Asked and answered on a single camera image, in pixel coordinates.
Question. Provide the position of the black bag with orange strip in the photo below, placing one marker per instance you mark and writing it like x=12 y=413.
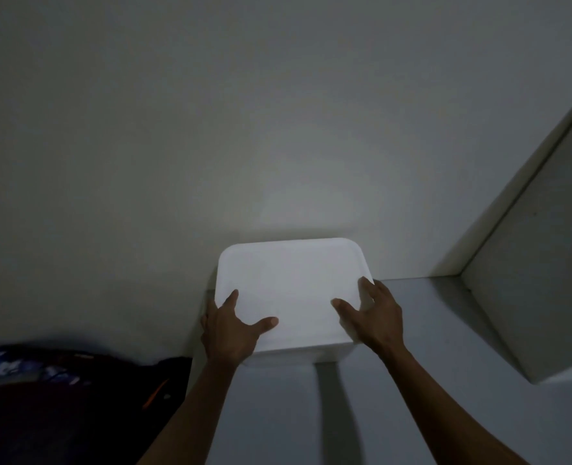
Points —
x=97 y=406

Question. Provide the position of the person's right thumb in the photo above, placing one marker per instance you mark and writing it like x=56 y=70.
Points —
x=346 y=309

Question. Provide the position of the person's left thumb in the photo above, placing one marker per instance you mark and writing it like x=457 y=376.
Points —
x=261 y=326

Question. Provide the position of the person's right hand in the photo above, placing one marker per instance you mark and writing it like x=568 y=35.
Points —
x=380 y=320

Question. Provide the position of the blue patterned cloth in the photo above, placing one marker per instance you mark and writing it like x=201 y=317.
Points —
x=19 y=365

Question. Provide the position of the white plastic storage box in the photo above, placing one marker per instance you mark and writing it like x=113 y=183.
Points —
x=291 y=295

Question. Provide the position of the person's right forearm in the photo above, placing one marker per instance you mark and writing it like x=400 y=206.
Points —
x=441 y=406

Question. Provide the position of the white cabinet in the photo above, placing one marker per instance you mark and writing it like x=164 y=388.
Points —
x=533 y=266

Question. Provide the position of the person's left forearm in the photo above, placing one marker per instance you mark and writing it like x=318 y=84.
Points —
x=189 y=411

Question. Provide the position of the person's left hand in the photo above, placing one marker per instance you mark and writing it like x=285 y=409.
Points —
x=228 y=334

